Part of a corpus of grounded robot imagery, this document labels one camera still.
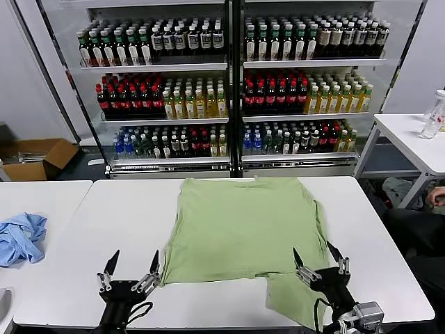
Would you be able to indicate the white side table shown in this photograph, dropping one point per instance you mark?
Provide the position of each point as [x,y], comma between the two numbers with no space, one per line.
[410,139]

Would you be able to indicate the crumpled light blue garment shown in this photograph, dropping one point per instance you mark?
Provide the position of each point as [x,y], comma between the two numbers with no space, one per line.
[21,240]

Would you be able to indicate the grey cloth pile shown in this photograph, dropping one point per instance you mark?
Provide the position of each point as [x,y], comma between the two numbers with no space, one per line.
[396,191]

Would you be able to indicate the bystander bare hand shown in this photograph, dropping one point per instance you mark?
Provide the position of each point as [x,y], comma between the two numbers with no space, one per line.
[437,196]

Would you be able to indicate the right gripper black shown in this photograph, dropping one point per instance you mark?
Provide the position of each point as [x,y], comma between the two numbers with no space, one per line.
[332,285]

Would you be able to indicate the person in black clothing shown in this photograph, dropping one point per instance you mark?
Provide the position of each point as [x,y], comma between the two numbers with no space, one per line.
[417,229]

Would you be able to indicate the green tinted water bottle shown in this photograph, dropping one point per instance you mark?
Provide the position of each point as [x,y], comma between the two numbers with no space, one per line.
[148,148]
[139,147]

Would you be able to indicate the red and yellow packet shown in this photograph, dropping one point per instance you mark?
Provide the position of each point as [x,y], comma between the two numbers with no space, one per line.
[442,120]

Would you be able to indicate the white cap navy label bottle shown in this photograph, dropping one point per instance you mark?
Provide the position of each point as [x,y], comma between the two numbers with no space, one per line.
[360,37]
[372,36]
[348,37]
[193,41]
[168,42]
[179,42]
[383,36]
[205,41]
[157,43]
[217,41]

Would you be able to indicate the white cap dark drink bottle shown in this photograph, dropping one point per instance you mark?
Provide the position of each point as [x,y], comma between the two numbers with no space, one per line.
[175,148]
[166,149]
[315,142]
[305,143]
[156,149]
[286,144]
[295,144]
[184,147]

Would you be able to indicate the green cap white label bottle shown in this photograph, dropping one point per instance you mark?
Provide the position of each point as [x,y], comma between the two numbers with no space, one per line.
[146,52]
[250,47]
[275,47]
[133,52]
[311,45]
[121,52]
[97,54]
[299,46]
[287,47]
[85,54]
[109,53]
[262,47]

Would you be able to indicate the red cap cola bottle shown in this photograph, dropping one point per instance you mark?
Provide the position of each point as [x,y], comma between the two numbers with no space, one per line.
[260,99]
[156,103]
[195,146]
[113,103]
[103,103]
[205,146]
[334,141]
[249,99]
[292,99]
[145,103]
[281,99]
[270,99]
[325,142]
[303,99]
[135,103]
[124,103]

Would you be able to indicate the white cap beige label bottle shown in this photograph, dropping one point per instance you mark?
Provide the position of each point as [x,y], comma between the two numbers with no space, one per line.
[336,38]
[324,38]

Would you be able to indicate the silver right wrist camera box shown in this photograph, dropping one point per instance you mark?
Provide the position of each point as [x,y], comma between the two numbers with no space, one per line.
[368,313]

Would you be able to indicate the blue drink bottle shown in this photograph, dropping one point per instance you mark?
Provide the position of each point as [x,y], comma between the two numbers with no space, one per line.
[257,145]
[128,147]
[247,145]
[117,147]

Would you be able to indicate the silver metal rods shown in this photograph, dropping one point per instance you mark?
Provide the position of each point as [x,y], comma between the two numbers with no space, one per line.
[29,157]

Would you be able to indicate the beverage cooler cabinet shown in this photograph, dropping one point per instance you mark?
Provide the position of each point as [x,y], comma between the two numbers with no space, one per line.
[299,167]
[167,169]

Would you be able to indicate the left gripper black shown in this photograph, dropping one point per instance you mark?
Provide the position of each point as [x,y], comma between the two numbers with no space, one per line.
[120,295]

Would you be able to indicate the light green T-shirt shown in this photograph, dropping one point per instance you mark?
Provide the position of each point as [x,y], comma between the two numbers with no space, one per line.
[243,226]

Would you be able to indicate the clear jar with white lid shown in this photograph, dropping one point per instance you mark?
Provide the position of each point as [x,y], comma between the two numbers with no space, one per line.
[438,104]

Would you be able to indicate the clear plastic water bottle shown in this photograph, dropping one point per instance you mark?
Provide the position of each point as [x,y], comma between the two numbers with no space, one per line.
[429,130]

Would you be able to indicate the green cap yellow drink bottle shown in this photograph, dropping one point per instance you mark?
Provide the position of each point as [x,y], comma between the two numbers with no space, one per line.
[323,102]
[344,101]
[179,108]
[222,146]
[168,108]
[313,102]
[211,107]
[343,142]
[355,101]
[190,108]
[365,100]
[353,142]
[334,102]
[222,106]
[213,147]
[200,108]

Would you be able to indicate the small white floor object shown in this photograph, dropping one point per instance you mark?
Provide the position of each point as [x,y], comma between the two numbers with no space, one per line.
[95,161]

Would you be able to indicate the open cardboard box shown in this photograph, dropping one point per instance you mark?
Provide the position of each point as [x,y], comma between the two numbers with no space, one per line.
[28,170]

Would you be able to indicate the white cooler shelf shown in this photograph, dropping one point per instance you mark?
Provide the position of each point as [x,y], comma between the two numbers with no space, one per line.
[167,160]
[306,117]
[163,121]
[153,67]
[299,157]
[313,63]

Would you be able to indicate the open glass cooler door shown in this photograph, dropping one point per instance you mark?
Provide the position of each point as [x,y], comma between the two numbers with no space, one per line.
[55,69]
[400,52]

